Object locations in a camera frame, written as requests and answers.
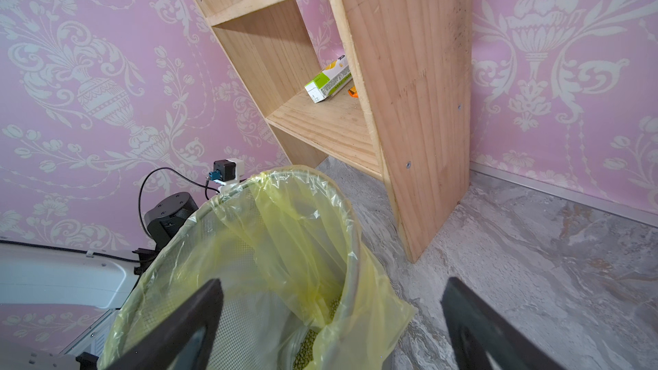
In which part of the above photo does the wooden two-tier shelf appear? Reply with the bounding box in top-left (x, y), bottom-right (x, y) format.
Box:
top-left (195, 0), bottom-right (472, 261)

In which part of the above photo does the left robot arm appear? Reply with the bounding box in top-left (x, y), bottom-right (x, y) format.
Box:
top-left (1, 192), bottom-right (198, 310)

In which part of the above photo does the yellow plastic bin liner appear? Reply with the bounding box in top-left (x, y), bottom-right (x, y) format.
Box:
top-left (97, 165), bottom-right (417, 370)

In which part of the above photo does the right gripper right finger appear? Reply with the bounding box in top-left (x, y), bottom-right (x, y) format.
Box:
top-left (441, 277), bottom-right (562, 369)

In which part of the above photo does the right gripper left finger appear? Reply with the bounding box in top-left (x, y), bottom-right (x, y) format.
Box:
top-left (102, 279), bottom-right (224, 369)

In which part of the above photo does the green white carton box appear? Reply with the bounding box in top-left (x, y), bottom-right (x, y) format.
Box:
top-left (304, 55), bottom-right (352, 104)

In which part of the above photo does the pile of green mung beans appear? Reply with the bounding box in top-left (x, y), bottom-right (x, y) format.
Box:
top-left (291, 298), bottom-right (343, 369)

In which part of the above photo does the mesh trash bin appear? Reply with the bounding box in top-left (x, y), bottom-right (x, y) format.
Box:
top-left (102, 166), bottom-right (363, 370)

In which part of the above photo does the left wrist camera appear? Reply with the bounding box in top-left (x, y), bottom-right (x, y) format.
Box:
top-left (207, 159), bottom-right (247, 187)

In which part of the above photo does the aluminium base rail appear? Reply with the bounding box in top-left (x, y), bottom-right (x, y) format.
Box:
top-left (46, 309), bottom-right (119, 369)

